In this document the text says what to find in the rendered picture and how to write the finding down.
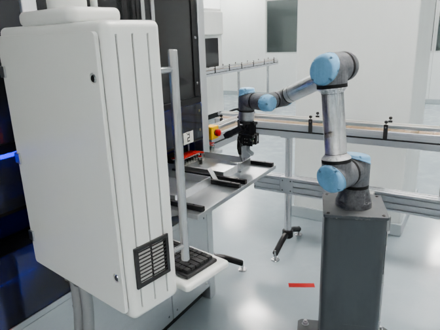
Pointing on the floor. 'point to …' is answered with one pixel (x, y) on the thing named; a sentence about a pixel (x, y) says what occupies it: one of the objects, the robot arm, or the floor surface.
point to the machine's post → (204, 125)
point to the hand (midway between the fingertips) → (242, 160)
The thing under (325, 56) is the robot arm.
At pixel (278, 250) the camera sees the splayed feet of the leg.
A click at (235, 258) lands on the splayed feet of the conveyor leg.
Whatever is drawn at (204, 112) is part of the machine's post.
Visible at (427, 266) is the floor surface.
